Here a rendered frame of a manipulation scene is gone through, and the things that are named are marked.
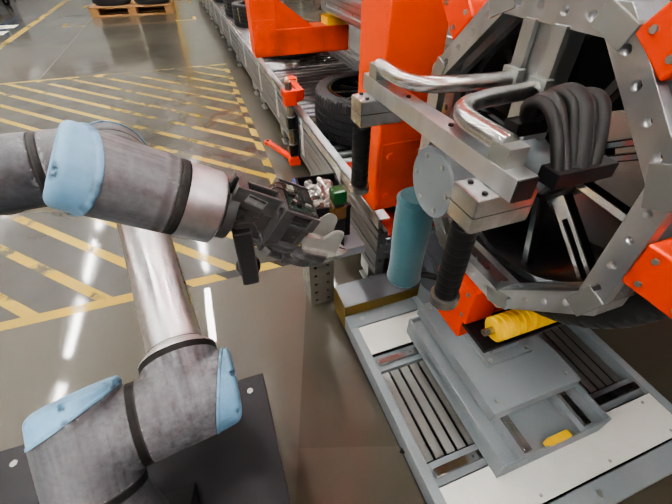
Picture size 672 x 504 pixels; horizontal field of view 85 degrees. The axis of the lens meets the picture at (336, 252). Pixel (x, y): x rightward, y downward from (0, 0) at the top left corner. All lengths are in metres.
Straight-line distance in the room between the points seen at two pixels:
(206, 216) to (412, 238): 0.54
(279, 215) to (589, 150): 0.36
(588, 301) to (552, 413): 0.66
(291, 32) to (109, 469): 2.64
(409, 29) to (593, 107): 0.56
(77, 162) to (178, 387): 0.45
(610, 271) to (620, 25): 0.31
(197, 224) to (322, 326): 1.10
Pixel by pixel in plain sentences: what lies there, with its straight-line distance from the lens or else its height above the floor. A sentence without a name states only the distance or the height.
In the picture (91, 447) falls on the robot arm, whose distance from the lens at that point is 0.76.
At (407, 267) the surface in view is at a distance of 0.92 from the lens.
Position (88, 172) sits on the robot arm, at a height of 1.01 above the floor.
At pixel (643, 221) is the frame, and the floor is 0.91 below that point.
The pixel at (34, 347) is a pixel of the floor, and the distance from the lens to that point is 1.82.
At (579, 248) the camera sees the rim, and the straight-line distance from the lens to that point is 0.81.
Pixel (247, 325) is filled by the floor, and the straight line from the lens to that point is 1.53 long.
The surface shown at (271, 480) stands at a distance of 0.93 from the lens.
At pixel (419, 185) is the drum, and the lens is 0.70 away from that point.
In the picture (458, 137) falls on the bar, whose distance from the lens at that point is 0.52.
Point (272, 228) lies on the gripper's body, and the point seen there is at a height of 0.90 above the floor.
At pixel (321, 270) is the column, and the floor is 0.19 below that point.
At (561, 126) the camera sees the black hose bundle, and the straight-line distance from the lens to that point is 0.49.
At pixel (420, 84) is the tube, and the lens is 0.63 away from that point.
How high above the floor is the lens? 1.18
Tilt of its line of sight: 41 degrees down
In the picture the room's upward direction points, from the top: straight up
